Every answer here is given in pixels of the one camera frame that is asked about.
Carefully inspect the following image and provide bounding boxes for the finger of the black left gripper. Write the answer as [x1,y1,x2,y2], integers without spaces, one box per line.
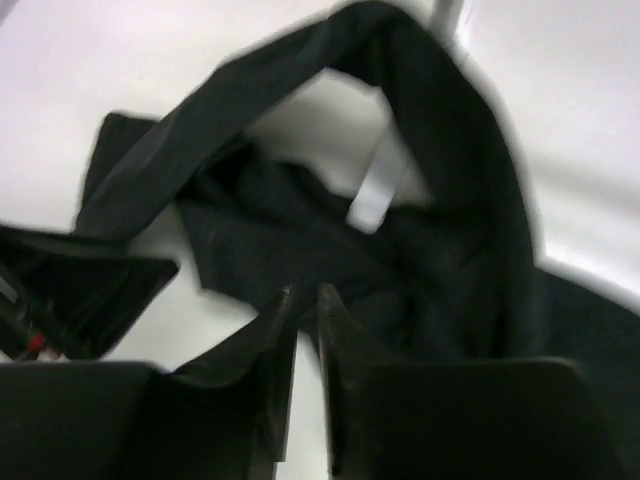
[1,225,179,360]

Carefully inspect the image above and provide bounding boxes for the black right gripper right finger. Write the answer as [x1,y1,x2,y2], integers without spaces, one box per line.
[318,285,590,479]

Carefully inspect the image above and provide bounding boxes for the white metal clothes rack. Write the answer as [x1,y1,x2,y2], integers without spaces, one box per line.
[346,0,474,234]

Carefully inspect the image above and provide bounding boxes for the black denim trousers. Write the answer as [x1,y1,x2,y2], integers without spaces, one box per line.
[75,1,639,372]

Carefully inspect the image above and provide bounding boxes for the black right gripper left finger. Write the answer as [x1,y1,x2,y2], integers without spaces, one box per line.
[171,287,297,479]

